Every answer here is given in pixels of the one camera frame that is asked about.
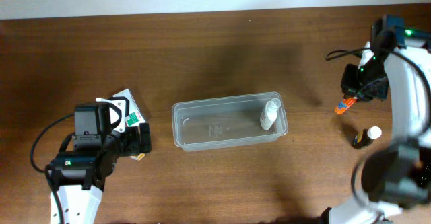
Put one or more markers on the white spray bottle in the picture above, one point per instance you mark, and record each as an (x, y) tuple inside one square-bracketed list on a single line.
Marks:
[(270, 113)]

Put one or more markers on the small gold lid jar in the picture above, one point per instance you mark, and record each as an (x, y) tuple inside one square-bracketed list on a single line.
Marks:
[(138, 157)]

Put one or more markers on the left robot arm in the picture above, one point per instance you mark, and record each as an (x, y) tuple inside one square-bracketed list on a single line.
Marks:
[(77, 175)]

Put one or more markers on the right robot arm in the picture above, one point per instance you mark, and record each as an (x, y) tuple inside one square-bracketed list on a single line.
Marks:
[(395, 65)]

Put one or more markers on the white green sachet packet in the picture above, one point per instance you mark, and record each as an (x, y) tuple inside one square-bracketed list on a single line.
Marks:
[(134, 117)]

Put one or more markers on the orange tube white cap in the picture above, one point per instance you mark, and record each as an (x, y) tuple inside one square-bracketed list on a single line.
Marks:
[(344, 105)]

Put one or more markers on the dark bottle white cap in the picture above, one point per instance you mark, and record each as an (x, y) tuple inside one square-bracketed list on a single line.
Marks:
[(366, 137)]

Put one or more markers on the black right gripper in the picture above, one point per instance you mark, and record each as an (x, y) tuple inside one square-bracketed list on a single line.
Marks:
[(365, 88)]

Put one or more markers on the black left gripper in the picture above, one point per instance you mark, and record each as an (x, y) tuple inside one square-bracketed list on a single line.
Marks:
[(144, 137)]

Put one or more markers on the clear plastic container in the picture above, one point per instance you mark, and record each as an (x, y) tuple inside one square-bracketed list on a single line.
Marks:
[(226, 122)]

